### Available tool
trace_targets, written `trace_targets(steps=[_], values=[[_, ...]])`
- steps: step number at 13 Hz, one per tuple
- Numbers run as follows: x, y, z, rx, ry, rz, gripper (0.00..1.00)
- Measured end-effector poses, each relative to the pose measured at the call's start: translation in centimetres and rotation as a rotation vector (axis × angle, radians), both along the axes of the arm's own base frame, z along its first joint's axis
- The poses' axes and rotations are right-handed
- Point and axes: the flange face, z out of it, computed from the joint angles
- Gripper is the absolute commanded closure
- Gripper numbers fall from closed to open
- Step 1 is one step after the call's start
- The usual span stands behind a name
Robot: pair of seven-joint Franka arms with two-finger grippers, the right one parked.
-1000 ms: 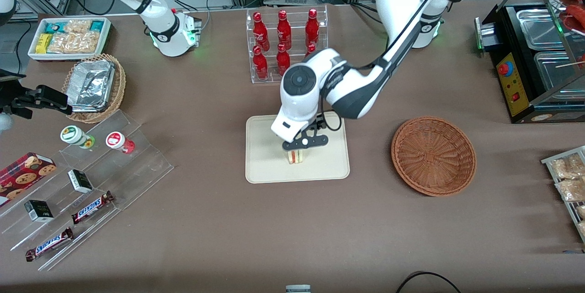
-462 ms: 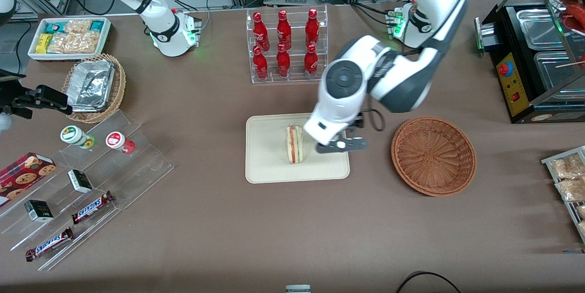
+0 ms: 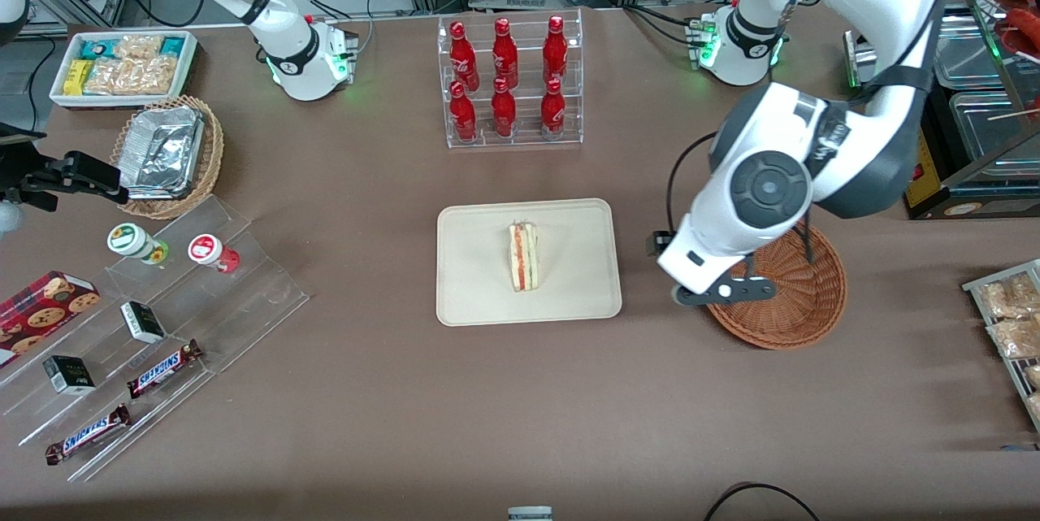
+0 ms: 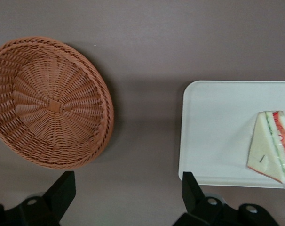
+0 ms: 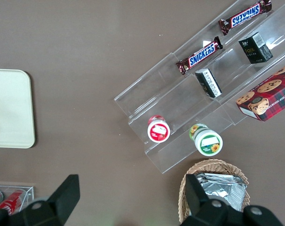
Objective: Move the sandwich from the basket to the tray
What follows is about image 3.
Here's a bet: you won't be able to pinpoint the steel food pan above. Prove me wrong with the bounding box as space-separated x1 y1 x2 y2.
949 90 1040 163
933 13 1010 91

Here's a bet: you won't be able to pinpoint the red tartan cookie box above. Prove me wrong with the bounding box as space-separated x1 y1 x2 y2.
0 270 102 369

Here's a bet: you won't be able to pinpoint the red lidded yogurt cup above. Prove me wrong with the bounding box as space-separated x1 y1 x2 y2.
188 233 241 275

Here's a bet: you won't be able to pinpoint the aluminium foil containers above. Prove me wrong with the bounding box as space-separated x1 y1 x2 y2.
119 105 206 202

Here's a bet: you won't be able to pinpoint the green lidded yogurt cup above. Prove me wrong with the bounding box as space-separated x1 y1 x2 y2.
106 223 170 266

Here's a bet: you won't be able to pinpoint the clear bag of crackers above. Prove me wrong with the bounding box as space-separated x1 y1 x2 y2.
114 34 165 63
84 56 180 96

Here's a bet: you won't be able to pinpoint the silver box with green light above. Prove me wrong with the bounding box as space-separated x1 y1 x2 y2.
843 29 880 89

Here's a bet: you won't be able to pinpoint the beige plastic tray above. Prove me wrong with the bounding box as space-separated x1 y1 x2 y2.
436 198 623 328

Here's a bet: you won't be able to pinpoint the white plastic snack bin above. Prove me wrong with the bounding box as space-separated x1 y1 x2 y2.
49 29 200 111

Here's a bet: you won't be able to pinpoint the yellow snack packet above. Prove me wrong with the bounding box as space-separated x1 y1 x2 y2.
63 59 95 97

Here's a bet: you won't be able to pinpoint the clear acrylic bottle rack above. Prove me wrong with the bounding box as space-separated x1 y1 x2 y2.
437 7 584 150

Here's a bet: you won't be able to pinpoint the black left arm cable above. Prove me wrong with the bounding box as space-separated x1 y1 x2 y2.
665 131 721 237

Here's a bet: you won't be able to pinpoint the clear acrylic stepped stand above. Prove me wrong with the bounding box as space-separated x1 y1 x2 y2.
0 194 311 483

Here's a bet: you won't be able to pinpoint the triangular sandwich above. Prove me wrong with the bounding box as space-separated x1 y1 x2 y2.
509 220 540 293

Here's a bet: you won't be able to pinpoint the light wicker basket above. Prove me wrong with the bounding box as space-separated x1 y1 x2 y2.
110 94 226 221

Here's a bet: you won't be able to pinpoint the Snickers chocolate bar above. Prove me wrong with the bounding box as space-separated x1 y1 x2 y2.
45 403 132 467
126 339 204 400

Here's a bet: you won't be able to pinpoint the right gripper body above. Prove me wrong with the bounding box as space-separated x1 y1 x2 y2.
0 124 59 213

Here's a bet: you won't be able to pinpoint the small black carton box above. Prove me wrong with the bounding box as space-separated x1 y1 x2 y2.
42 354 97 397
120 301 167 345

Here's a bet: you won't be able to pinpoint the brown wicker basket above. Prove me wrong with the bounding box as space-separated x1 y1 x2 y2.
704 219 848 351

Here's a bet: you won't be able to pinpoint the metal wire tray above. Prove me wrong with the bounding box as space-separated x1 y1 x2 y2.
961 259 1040 434

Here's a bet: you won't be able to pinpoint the black looped cable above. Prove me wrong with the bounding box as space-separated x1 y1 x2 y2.
703 482 821 521

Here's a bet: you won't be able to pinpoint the red cola bottle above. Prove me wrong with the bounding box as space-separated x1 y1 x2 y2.
542 15 569 85
449 80 479 144
492 17 519 89
491 77 518 140
540 78 567 140
449 21 482 93

